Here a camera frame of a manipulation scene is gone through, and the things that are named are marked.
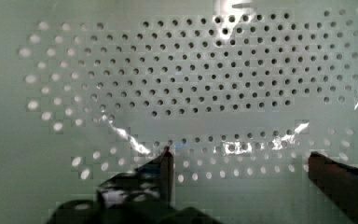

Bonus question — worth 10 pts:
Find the green plastic strainer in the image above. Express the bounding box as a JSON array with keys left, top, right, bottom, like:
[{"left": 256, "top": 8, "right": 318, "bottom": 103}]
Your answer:
[{"left": 0, "top": 0, "right": 358, "bottom": 224}]

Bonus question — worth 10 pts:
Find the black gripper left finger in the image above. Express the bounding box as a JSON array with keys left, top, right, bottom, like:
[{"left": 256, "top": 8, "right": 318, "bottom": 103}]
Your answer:
[{"left": 96, "top": 146, "right": 174, "bottom": 207}]

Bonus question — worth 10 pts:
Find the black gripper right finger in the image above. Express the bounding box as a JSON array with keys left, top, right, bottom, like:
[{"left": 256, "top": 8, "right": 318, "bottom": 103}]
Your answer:
[{"left": 308, "top": 151, "right": 358, "bottom": 224}]

